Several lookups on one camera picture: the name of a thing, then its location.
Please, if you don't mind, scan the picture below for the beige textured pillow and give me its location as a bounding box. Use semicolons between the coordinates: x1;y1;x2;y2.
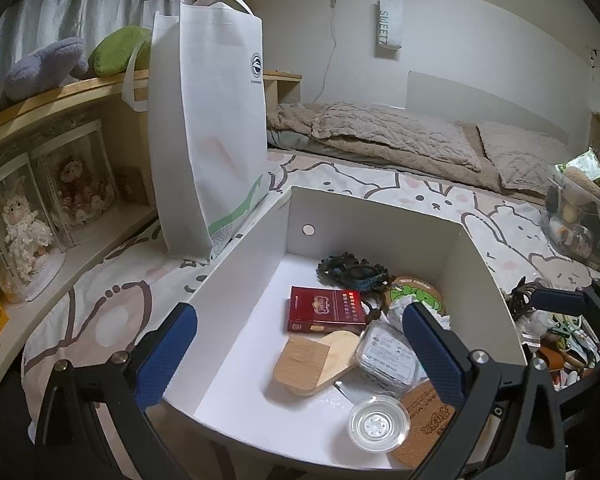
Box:
477;121;573;193
311;101;482;172

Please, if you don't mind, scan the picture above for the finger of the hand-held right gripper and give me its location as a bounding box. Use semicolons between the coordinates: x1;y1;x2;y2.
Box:
550;335;600;411
530;279;600;332

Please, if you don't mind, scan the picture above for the small brown box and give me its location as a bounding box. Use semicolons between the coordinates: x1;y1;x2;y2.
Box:
115;166;151;207

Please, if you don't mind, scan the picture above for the beige fuzzy item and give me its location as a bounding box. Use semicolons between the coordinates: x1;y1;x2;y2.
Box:
562;165;600;196

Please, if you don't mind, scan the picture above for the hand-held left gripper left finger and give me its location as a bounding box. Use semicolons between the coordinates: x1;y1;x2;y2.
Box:
34;302;198;480

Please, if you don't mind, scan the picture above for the round cork coaster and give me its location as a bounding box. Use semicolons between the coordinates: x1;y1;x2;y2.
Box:
390;380;466;468

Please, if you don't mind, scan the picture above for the wooden shelf unit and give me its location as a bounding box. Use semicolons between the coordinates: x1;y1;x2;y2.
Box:
0;67;303;361

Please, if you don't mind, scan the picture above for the green clothes peg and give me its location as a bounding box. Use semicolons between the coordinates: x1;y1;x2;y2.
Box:
545;317;588;341

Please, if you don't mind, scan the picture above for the dark scrunchie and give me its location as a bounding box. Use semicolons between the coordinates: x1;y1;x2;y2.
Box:
316;252;391;291

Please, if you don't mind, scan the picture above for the red flat box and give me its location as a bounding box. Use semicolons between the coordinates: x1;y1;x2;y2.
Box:
287;286;368;335

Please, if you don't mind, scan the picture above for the clear plastic container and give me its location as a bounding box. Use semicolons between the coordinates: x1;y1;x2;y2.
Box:
354;321;426;396

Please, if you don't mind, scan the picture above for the white hanging paper bag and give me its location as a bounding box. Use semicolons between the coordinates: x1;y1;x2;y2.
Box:
375;0;405;60

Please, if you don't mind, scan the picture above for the green frog coaster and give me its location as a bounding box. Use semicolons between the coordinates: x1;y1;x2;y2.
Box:
382;275;446;318

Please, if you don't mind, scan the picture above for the white tote bag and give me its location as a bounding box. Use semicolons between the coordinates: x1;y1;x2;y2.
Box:
121;0;271;263

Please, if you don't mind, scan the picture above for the white cardboard box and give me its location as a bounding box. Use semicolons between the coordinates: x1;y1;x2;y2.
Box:
161;185;531;476

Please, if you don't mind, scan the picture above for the grey curtain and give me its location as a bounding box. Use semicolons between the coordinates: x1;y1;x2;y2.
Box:
0;0;201;101

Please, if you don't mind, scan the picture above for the wooden heart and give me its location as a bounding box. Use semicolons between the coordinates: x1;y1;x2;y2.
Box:
272;329;363;398

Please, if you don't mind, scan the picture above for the purple plush toy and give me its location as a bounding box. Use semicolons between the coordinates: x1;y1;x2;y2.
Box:
5;36;90;103

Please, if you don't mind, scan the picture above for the clear round plastic lid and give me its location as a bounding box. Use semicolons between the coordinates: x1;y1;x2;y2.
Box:
347;394;412;453

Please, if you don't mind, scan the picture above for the clear plastic storage bin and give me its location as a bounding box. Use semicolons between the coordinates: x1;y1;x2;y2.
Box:
540;165;600;276

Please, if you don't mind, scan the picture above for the tan fleece blanket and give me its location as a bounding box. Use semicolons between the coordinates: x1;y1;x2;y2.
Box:
266;102;556;206

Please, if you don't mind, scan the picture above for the white headboard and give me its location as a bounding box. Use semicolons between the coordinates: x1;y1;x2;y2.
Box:
405;71;593;148

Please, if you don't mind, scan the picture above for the white wall cable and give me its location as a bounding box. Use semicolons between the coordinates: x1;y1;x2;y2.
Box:
300;0;341;106

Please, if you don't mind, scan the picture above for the brown doll display box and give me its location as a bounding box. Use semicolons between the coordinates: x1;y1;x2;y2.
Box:
30;120;123;251

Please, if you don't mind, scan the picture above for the green foil bag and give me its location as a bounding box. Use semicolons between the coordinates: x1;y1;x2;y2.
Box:
555;149;600;186

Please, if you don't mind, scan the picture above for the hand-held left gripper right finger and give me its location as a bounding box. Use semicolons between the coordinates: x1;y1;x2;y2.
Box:
402;302;567;480

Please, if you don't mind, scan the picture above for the white doll display box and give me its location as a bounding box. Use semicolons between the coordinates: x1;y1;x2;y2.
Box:
0;152;68;306

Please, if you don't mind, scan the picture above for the green plush toy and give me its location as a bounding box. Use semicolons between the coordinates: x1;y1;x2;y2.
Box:
87;25;153;80

